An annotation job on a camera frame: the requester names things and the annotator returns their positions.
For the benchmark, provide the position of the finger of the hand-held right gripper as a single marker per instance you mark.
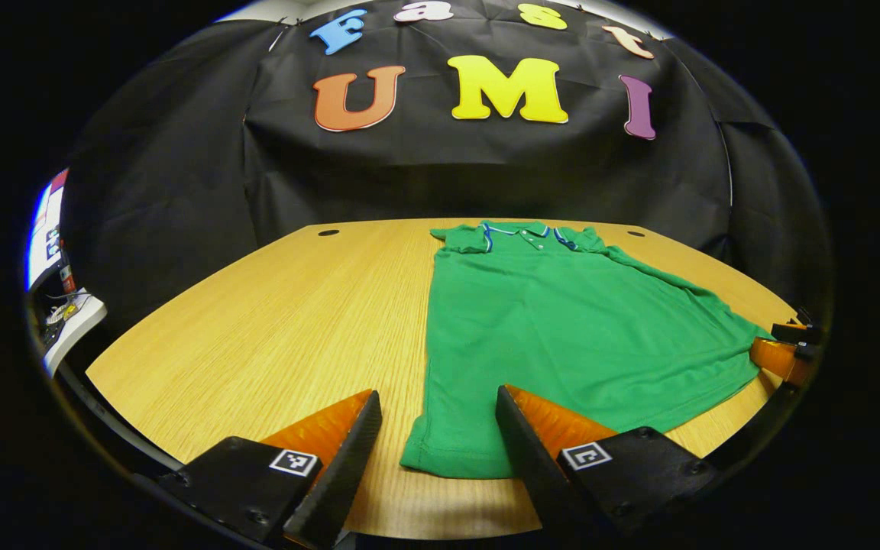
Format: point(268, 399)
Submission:
point(780, 357)

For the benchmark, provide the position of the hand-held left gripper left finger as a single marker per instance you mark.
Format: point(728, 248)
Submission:
point(337, 481)

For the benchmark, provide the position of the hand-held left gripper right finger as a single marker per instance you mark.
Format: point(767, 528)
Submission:
point(532, 466)

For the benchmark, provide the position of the green T-shirt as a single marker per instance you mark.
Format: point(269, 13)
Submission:
point(562, 328)

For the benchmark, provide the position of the black backdrop cloth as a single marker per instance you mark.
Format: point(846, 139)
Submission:
point(486, 168)

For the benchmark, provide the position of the white printed board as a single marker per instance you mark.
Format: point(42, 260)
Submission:
point(44, 237)

